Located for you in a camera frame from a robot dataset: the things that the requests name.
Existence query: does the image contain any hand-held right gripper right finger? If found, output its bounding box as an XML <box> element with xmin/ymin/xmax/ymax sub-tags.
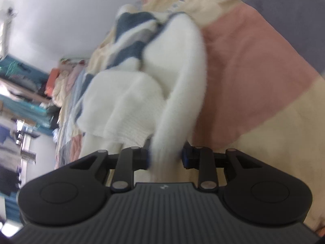
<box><xmin>181</xmin><ymin>142</ymin><xmax>265</xmax><ymax>192</ymax></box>

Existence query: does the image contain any patchwork checkered quilt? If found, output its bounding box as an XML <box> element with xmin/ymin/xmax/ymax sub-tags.
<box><xmin>54</xmin><ymin>0</ymin><xmax>325</xmax><ymax>224</ymax></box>

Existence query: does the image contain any light teal hanging cloth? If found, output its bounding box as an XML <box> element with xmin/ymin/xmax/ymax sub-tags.
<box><xmin>0</xmin><ymin>94</ymin><xmax>59</xmax><ymax>134</ymax></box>

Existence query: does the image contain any cream fleece jacket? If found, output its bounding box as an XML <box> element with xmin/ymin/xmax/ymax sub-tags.
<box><xmin>75</xmin><ymin>4</ymin><xmax>211</xmax><ymax>183</ymax></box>

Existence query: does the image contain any orange box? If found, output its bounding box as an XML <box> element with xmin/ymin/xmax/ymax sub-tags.
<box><xmin>47</xmin><ymin>67</ymin><xmax>61</xmax><ymax>97</ymax></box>

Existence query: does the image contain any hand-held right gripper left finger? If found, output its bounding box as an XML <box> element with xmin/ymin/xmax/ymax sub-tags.
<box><xmin>68</xmin><ymin>146</ymin><xmax>151</xmax><ymax>192</ymax></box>

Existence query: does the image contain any cream blanket pile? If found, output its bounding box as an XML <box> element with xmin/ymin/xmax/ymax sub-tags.
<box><xmin>52</xmin><ymin>70</ymin><xmax>70</xmax><ymax>108</ymax></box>

